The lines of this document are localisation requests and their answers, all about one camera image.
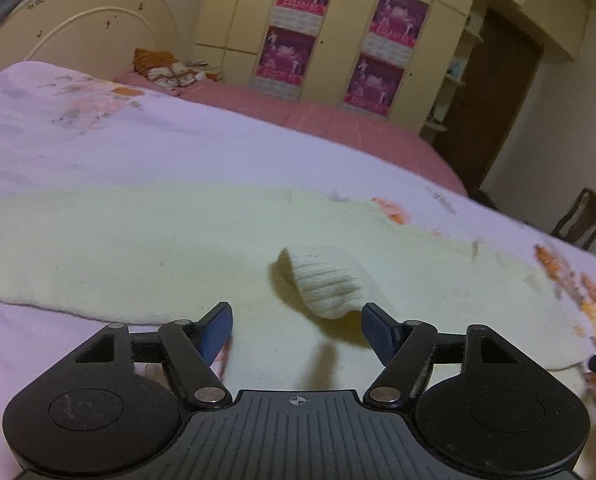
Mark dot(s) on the corner shelf unit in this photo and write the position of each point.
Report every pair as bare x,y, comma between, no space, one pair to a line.
454,77

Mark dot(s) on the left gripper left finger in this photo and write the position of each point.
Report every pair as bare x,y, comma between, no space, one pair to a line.
189,350

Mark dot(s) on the orange patterned pillow pile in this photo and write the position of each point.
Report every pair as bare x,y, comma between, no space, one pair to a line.
167,72

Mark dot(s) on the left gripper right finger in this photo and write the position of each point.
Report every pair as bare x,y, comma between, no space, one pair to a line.
405,350

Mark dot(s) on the pink checked bed cover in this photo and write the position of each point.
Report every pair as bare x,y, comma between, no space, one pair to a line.
383,140

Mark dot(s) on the cream round headboard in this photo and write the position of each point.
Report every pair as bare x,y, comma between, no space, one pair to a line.
95,37

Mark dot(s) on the lower left pink poster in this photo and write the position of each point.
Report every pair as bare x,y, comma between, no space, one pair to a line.
283,63

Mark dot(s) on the dark wooden chair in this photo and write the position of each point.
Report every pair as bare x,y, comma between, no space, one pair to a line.
578,226

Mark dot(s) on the cream wardrobe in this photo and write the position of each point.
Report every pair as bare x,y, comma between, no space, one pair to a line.
231,34

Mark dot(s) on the lower right pink poster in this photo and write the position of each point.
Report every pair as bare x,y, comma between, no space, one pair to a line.
372,87

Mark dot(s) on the dark wooden door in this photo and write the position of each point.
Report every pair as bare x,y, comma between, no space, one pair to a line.
497,78

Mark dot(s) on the floral lilac bedsheet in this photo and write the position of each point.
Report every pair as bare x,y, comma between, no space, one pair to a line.
83,398

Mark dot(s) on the upper right pink poster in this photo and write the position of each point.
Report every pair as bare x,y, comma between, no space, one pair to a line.
394,30

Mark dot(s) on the pale green knit sweater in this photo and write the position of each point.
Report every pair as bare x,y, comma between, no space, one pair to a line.
296,267

